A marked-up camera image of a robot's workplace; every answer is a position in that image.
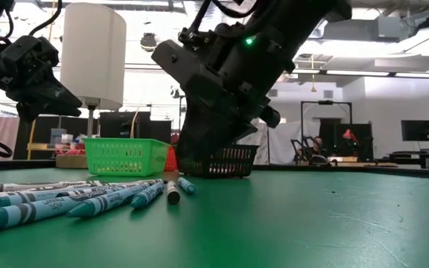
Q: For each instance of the wall air vent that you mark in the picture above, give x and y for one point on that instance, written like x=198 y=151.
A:
x=272 y=92
x=328 y=94

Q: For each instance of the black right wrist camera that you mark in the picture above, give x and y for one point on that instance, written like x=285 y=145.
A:
x=184 y=67

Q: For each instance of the black crayon white wrapper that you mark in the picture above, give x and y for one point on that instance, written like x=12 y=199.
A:
x=32 y=186
x=140 y=182
x=173 y=194

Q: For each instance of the black plastic basket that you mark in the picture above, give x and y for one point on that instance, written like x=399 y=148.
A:
x=244 y=164

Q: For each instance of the small pink clip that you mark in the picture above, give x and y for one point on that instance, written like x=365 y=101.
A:
x=60 y=152
x=73 y=152

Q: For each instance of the patterned white cloth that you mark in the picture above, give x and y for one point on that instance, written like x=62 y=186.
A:
x=261 y=149

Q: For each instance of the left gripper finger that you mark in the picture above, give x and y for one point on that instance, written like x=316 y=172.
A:
x=56 y=91
x=45 y=108

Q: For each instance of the black backdrop panel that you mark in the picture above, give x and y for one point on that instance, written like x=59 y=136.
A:
x=365 y=134

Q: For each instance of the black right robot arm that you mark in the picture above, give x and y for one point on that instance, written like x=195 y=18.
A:
x=304 y=15

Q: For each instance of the black monitor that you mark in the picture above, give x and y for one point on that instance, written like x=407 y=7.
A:
x=418 y=130

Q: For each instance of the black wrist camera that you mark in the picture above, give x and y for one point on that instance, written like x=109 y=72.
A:
x=32 y=52
x=184 y=67

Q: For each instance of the blue crayon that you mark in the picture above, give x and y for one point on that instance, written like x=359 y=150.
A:
x=187 y=186
x=103 y=203
x=13 y=199
x=13 y=217
x=145 y=196

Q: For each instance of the yellow pole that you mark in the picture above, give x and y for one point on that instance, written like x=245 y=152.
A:
x=32 y=137

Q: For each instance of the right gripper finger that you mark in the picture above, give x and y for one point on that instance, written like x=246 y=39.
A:
x=246 y=132
x=207 y=134

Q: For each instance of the white shade table lamp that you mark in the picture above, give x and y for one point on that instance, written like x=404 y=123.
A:
x=93 y=56

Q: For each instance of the black round ceiling fixture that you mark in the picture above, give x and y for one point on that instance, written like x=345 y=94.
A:
x=148 y=41

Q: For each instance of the black desk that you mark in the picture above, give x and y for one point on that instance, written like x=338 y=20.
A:
x=408 y=154

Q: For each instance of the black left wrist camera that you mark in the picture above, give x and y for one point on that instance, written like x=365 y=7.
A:
x=32 y=52

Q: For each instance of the person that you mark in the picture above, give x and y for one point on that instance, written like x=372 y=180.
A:
x=317 y=143

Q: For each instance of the red plastic basket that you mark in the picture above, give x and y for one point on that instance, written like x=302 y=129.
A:
x=170 y=161

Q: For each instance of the grey container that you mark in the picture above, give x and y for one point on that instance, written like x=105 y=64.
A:
x=58 y=136

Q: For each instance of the red desk lamp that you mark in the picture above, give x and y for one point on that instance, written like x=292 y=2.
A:
x=348 y=134

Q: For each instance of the green plastic basket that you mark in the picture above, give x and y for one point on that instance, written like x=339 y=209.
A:
x=125 y=158

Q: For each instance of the wooden shelf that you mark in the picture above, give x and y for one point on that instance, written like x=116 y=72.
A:
x=41 y=146

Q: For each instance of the black aluminium table frame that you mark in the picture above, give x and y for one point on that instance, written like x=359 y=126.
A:
x=348 y=170

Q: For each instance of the pole mounted camera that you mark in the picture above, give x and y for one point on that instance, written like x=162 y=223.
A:
x=174 y=92

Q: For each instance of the white curtain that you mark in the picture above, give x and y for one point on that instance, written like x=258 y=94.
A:
x=289 y=137

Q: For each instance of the black partition panel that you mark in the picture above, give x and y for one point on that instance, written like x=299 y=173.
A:
x=117 y=126

